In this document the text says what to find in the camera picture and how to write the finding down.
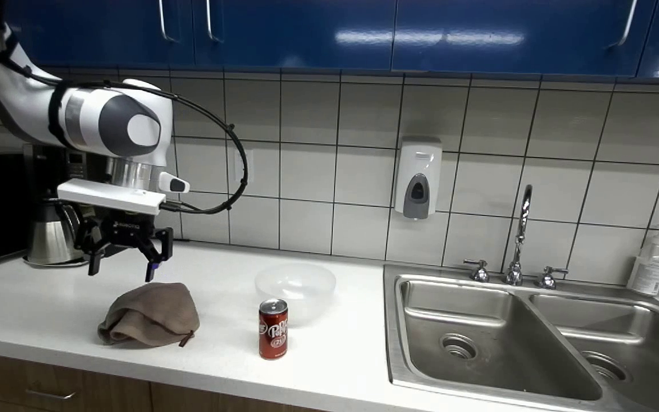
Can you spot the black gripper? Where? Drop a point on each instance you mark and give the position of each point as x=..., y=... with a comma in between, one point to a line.
x=127, y=227

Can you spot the brown towel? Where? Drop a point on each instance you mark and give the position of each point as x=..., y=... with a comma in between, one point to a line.
x=149, y=315

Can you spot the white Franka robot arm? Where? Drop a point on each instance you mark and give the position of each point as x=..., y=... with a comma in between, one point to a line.
x=78, y=115

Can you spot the clear plastic bowl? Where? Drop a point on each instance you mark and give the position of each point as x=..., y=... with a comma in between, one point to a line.
x=298, y=282

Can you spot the steel coffee carafe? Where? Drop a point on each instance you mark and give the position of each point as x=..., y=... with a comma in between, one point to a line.
x=51, y=237

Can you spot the black coffee maker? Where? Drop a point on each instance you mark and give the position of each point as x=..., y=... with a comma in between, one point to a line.
x=44, y=175

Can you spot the wooden lower cabinet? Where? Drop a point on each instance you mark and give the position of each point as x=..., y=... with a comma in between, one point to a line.
x=102, y=389

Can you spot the red soda can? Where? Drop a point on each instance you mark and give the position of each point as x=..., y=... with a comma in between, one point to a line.
x=272, y=330

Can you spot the blue upper cabinet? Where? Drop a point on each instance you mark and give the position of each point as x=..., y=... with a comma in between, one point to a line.
x=421, y=36

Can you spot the stainless steel double sink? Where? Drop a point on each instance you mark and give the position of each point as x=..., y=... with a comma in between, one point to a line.
x=496, y=343

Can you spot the chrome sink faucet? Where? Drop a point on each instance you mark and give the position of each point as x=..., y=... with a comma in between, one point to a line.
x=523, y=230

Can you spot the clear soap pump bottle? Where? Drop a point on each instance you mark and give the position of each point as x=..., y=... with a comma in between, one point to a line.
x=651, y=266

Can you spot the white wall soap dispenser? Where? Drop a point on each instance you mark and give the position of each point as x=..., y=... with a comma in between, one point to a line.
x=417, y=179

